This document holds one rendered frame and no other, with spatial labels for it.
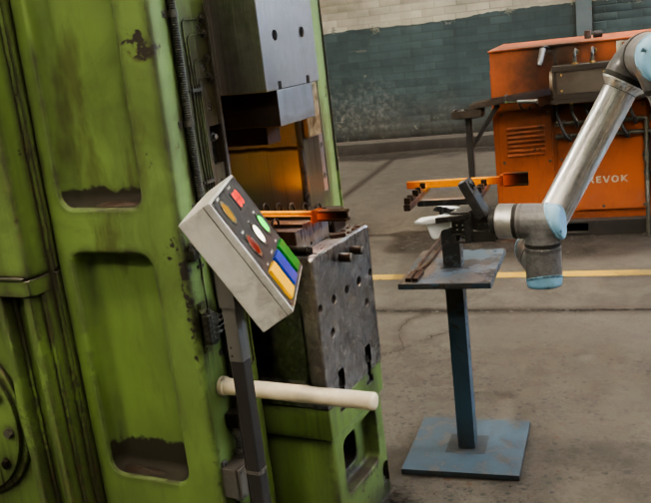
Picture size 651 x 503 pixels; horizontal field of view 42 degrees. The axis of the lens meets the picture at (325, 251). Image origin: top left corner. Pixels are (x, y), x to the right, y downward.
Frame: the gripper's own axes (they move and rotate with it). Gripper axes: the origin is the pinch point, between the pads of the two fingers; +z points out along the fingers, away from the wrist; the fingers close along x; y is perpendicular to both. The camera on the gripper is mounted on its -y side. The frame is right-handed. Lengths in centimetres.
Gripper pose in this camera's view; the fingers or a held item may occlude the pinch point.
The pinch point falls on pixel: (423, 213)
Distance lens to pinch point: 229.5
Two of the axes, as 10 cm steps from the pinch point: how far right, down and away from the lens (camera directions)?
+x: 4.5, -2.7, 8.5
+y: 1.1, 9.6, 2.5
